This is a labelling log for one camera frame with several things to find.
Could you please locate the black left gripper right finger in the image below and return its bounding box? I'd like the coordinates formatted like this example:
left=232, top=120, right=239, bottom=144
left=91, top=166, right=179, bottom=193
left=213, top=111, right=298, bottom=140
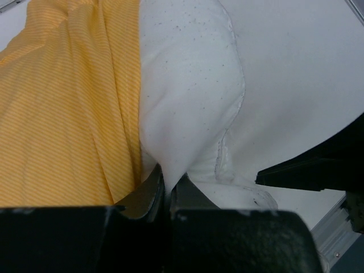
left=169, top=176, right=323, bottom=273

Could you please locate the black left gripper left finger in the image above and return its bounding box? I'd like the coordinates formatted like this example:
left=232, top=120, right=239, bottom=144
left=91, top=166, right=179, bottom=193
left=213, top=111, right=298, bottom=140
left=1, top=166, right=164, bottom=272

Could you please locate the orange Mickey Mouse pillowcase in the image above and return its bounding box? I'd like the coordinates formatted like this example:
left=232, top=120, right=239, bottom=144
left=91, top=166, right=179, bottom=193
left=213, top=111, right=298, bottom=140
left=1, top=1, right=141, bottom=207

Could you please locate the white pillow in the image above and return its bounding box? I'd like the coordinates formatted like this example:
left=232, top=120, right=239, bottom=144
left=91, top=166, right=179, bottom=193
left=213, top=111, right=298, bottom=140
left=139, top=1, right=278, bottom=210

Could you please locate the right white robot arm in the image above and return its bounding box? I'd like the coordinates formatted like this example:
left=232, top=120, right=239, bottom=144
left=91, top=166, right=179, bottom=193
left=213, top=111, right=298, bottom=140
left=255, top=115, right=363, bottom=233

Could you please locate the aluminium front rail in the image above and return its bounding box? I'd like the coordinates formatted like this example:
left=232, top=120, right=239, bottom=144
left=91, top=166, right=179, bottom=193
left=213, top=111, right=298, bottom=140
left=311, top=197, right=361, bottom=272

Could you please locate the aluminium rail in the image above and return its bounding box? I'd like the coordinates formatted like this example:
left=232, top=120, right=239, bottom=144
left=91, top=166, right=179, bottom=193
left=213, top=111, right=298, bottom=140
left=345, top=0, right=364, bottom=25
left=311, top=197, right=361, bottom=272

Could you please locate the aluminium right side rail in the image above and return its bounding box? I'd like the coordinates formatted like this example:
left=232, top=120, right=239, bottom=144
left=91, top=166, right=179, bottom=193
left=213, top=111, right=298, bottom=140
left=345, top=0, right=364, bottom=25

